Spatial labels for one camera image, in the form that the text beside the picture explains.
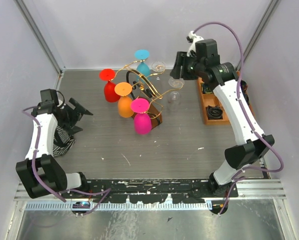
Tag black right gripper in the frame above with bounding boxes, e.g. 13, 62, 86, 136
169, 51, 204, 81

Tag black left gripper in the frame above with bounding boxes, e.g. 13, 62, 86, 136
58, 98, 92, 135

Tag clear wine glass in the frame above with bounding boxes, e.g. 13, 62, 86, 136
167, 77, 185, 111
151, 61, 166, 90

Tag striped black white cloth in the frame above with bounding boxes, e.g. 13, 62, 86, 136
52, 125, 76, 158

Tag clear wine glass front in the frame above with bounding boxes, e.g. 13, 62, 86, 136
167, 77, 185, 111

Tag gold wire wine glass rack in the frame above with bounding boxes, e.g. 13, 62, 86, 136
114, 60, 172, 130

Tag wooden compartment tray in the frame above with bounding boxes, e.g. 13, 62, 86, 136
195, 71, 255, 126

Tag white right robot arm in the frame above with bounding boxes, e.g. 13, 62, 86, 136
170, 31, 275, 197

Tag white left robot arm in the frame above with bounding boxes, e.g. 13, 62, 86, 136
15, 88, 92, 201

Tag blue wine glass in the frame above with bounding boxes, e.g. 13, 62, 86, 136
134, 49, 151, 77

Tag orange wine glass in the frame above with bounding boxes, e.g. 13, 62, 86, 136
114, 82, 134, 118

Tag red wine glass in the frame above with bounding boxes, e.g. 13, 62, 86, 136
99, 68, 120, 103

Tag pink wine glass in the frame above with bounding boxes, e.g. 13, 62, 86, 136
130, 98, 152, 135

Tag dark rolled fabric rear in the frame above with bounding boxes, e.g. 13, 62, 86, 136
201, 83, 213, 94

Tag dark rolled fabric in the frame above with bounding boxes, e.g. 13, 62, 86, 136
206, 105, 223, 120
201, 83, 213, 94
240, 80, 248, 95

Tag dark rolled fabric front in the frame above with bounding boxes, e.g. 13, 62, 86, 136
206, 105, 223, 120

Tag dark rolled fabric right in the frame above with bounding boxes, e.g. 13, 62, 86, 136
240, 80, 248, 95

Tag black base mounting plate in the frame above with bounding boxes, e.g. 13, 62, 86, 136
71, 178, 240, 205

